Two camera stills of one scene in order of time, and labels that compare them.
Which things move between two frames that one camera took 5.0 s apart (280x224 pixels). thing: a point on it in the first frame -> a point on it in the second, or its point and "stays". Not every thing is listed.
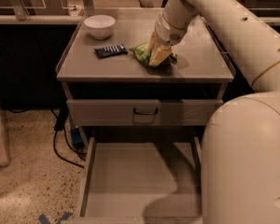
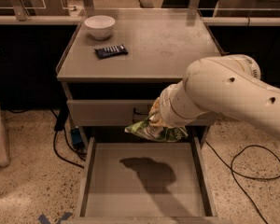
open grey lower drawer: [142, 183] stays
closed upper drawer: [141, 112] stays
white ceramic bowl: [99, 26] stays
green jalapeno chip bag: [142, 51] -> [144, 128]
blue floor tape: [43, 219] stays
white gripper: [166, 33] -> [167, 106]
